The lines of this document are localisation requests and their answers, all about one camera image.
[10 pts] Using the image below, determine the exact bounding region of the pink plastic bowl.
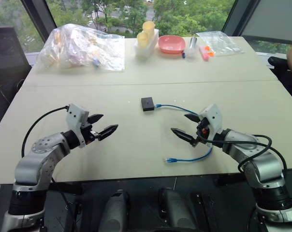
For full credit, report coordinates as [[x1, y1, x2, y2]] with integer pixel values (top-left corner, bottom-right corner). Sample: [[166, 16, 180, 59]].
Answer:
[[158, 35, 187, 55]]

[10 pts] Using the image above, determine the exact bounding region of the short yellow plastic cup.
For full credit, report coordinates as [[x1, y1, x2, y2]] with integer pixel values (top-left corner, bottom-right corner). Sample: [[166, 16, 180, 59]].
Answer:
[[136, 31, 150, 48]]

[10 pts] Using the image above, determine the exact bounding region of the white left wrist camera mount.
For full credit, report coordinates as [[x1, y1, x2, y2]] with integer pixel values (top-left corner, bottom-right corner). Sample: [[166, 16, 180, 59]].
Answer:
[[65, 103, 90, 149]]

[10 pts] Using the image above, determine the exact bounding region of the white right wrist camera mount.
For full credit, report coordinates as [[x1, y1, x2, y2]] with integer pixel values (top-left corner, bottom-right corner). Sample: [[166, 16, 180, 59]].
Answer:
[[198, 103, 224, 148]]

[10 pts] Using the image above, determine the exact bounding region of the dark window frame pillar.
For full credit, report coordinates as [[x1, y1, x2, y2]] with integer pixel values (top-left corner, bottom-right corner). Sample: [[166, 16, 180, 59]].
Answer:
[[21, 0, 57, 44], [221, 0, 261, 37]]

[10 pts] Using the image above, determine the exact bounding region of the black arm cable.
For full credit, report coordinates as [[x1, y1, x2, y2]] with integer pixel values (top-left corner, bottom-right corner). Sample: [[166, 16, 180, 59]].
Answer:
[[204, 134, 288, 175], [21, 105, 71, 158]]

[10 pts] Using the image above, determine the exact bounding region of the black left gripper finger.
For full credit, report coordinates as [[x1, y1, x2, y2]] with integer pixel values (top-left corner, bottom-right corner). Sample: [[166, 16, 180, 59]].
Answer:
[[97, 124, 119, 142], [88, 114, 104, 124]]

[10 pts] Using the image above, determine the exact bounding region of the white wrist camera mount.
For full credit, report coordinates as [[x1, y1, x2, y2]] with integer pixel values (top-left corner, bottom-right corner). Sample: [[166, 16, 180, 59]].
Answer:
[[65, 103, 90, 149], [198, 103, 224, 148]]

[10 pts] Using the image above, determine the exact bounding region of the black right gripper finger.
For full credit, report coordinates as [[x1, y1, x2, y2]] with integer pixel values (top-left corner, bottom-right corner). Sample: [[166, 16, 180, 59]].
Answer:
[[184, 113, 200, 123], [170, 128, 198, 146]]

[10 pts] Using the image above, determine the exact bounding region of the flat clear plastic bag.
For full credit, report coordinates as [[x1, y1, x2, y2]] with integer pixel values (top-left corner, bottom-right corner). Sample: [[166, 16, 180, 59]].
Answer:
[[196, 31, 245, 57]]

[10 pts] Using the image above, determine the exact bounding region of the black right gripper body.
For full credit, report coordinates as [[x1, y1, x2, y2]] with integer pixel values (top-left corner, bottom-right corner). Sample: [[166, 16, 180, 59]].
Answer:
[[191, 117, 211, 147]]

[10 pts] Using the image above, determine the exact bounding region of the tall yellow plastic cup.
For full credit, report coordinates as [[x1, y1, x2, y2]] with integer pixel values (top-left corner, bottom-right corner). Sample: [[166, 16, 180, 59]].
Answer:
[[142, 21, 157, 40]]

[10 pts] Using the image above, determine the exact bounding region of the dark rounded robot leg shape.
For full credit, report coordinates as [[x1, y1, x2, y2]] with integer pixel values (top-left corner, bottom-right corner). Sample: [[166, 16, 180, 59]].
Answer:
[[157, 188, 198, 231], [104, 189, 131, 232]]

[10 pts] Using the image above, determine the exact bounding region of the small black box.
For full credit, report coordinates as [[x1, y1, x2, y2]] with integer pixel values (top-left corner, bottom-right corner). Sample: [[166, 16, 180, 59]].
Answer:
[[141, 97, 156, 112]]

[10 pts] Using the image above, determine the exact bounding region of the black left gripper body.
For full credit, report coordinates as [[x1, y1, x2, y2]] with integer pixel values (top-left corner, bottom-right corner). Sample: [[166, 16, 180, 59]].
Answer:
[[80, 116, 100, 146]]

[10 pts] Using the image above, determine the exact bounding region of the clear bag of packed items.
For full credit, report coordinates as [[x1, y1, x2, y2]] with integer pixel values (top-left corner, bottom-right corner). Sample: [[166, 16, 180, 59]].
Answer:
[[36, 24, 126, 72]]

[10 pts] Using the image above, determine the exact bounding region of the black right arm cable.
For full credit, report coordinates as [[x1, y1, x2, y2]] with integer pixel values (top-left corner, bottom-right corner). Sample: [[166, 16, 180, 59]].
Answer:
[[204, 134, 288, 175]]

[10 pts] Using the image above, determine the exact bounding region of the clear bottle with silver cap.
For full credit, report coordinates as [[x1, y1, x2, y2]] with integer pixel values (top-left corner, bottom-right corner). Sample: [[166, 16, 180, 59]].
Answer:
[[186, 36, 198, 61]]

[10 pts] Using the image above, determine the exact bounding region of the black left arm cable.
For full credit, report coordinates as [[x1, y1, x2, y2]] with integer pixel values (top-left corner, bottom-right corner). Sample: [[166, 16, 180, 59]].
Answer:
[[21, 105, 71, 158]]

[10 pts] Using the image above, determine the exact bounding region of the grey window roller blind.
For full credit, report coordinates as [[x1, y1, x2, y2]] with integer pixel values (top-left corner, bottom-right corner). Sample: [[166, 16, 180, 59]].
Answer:
[[241, 0, 292, 45]]

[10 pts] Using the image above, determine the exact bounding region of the blue Ethernet cable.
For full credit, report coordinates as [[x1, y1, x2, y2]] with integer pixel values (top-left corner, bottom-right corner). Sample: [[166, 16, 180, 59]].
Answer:
[[155, 103, 214, 166]]

